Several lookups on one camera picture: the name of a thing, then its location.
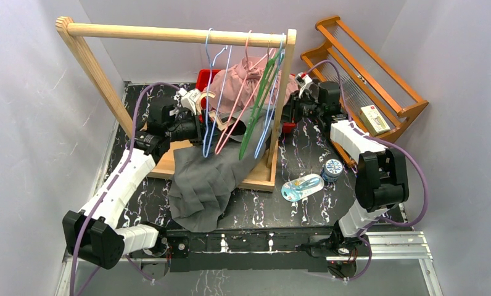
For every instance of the red plastic bin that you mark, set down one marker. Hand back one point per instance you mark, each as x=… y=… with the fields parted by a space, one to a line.
x=203 y=80

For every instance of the pink garment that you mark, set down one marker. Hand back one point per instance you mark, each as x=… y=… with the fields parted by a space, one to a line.
x=234 y=87

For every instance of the wooden clothes rack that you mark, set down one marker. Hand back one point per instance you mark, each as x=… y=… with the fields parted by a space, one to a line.
x=263 y=176

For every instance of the white blister pack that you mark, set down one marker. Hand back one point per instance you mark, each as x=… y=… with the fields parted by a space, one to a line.
x=300 y=188

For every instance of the grey garment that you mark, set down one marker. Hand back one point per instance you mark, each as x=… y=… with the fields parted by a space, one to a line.
x=201 y=186

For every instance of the green plastic hanger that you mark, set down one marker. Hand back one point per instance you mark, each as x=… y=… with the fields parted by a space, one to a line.
x=256 y=110

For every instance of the wooden clothes hanger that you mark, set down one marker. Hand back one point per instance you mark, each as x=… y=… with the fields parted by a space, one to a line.
x=222 y=120

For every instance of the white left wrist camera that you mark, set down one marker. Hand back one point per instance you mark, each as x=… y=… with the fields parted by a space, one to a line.
x=190 y=100

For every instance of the light blue wire hanger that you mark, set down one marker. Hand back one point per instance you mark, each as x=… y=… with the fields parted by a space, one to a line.
x=270 y=102

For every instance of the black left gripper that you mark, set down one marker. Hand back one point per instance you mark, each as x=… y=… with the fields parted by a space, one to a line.
x=197 y=127

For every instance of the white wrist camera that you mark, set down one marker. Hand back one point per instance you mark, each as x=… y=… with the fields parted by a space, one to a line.
x=304 y=82
x=190 y=100

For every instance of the orange wooden shoe rack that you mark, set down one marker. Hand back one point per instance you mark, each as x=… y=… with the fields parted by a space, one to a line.
x=345 y=58

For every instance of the small white box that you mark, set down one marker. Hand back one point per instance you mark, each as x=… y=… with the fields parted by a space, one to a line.
x=373 y=120

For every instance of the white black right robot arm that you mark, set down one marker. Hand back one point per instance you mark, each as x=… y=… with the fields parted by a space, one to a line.
x=381 y=178

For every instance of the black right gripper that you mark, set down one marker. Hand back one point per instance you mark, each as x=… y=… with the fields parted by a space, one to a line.
x=292 y=106

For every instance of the blue patterned round tin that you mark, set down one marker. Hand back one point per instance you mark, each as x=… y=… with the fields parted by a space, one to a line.
x=331 y=170

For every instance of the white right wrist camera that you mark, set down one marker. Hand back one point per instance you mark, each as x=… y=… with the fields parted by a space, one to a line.
x=304 y=82

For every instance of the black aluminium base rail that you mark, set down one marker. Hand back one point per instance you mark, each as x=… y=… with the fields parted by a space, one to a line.
x=275 y=248

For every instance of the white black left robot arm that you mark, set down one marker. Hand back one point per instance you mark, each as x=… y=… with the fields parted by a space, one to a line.
x=92 y=234

